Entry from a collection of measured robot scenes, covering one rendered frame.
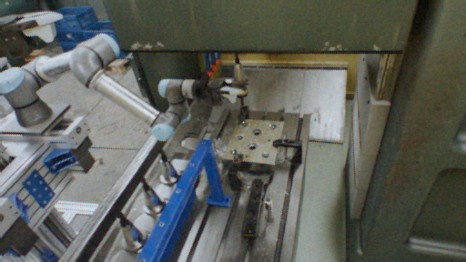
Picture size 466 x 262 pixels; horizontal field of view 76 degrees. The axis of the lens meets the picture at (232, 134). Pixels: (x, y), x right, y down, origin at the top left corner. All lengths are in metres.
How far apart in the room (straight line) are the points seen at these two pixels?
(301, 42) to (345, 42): 0.09
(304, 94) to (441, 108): 1.41
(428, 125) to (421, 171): 0.14
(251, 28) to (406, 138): 0.43
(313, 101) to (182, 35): 1.43
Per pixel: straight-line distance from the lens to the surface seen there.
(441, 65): 0.69
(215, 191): 1.19
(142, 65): 1.70
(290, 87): 2.10
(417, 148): 0.80
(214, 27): 0.69
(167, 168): 0.90
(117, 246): 1.51
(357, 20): 0.65
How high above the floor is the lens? 1.88
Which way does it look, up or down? 39 degrees down
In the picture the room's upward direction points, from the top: 9 degrees counter-clockwise
